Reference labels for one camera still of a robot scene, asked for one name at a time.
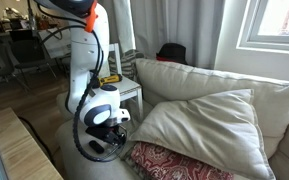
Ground white window frame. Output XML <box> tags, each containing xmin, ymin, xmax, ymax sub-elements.
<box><xmin>237</xmin><ymin>0</ymin><xmax>289</xmax><ymax>54</ymax></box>

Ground grey white patterned blanket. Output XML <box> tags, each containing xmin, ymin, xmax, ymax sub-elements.
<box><xmin>108</xmin><ymin>49</ymin><xmax>144</xmax><ymax>80</ymax></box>

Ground black hat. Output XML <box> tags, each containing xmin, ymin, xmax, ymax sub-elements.
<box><xmin>156</xmin><ymin>43</ymin><xmax>187</xmax><ymax>65</ymax></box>

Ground light wooden table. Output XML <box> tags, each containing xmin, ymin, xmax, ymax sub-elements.
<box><xmin>0</xmin><ymin>108</ymin><xmax>64</xmax><ymax>180</ymax></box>

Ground large beige pillow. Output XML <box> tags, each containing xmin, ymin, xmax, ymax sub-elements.
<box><xmin>130</xmin><ymin>89</ymin><xmax>275</xmax><ymax>180</ymax></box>

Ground red patterned cushion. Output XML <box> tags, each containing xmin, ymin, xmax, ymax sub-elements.
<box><xmin>130</xmin><ymin>142</ymin><xmax>233</xmax><ymax>180</ymax></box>

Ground grey curtain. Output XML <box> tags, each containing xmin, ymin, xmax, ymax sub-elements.
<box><xmin>98</xmin><ymin>0</ymin><xmax>225</xmax><ymax>69</ymax></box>

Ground black remote control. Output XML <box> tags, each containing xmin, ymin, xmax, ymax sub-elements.
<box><xmin>89</xmin><ymin>140</ymin><xmax>104</xmax><ymax>154</ymax></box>

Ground beige sofa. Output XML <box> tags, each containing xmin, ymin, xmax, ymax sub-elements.
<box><xmin>56</xmin><ymin>59</ymin><xmax>289</xmax><ymax>180</ymax></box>

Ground black office chair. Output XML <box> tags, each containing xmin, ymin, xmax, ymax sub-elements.
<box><xmin>10</xmin><ymin>30</ymin><xmax>57</xmax><ymax>83</ymax></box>

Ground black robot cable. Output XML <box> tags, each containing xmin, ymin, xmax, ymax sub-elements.
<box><xmin>37</xmin><ymin>3</ymin><xmax>128</xmax><ymax>164</ymax></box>

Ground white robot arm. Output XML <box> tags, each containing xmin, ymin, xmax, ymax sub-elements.
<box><xmin>35</xmin><ymin>0</ymin><xmax>130</xmax><ymax>145</ymax></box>

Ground small white wooden chair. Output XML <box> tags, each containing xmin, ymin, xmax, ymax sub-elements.
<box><xmin>109</xmin><ymin>43</ymin><xmax>143</xmax><ymax>119</ymax></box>

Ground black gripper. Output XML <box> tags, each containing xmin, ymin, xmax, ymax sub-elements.
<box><xmin>86</xmin><ymin>125</ymin><xmax>126</xmax><ymax>145</ymax></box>

